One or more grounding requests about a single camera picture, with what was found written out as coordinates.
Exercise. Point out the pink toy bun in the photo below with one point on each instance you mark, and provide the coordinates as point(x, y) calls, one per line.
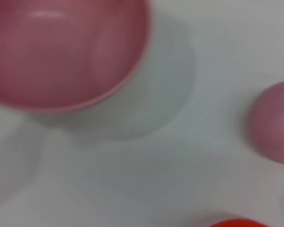
point(274, 125)

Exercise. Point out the pink plastic bowl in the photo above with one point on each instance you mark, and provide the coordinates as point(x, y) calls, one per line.
point(61, 54)

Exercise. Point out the orange toy fruit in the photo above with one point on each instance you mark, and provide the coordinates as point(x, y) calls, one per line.
point(239, 223)

